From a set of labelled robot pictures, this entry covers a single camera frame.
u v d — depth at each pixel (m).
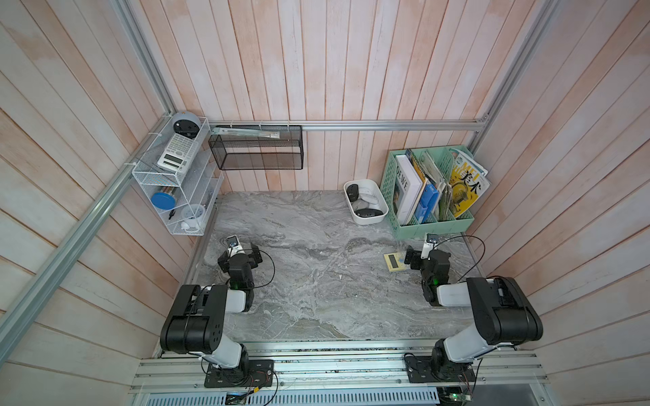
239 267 0.70
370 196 1.17
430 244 0.81
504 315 0.45
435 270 0.73
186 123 0.80
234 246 0.77
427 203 0.95
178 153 0.77
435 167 0.95
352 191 1.17
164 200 0.76
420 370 0.73
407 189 0.91
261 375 0.73
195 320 0.45
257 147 1.05
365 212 1.07
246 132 0.91
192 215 0.82
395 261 0.96
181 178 0.73
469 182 0.98
